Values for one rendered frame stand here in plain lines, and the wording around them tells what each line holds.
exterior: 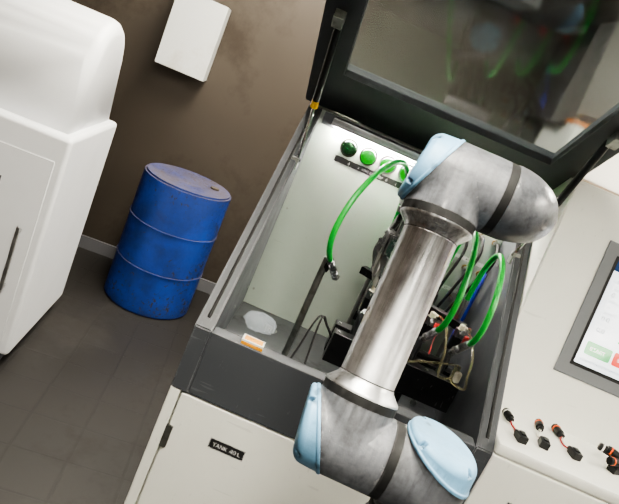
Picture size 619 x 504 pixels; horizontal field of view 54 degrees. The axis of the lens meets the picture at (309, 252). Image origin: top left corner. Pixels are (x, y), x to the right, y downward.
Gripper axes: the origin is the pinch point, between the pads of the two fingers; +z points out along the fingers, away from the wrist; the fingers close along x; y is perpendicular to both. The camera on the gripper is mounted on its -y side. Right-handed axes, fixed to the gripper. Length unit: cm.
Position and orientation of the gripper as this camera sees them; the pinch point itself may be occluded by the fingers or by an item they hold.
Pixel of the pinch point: (377, 282)
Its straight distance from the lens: 152.1
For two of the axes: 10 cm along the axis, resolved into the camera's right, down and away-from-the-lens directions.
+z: -3.9, 8.8, 2.6
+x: 9.2, 4.0, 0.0
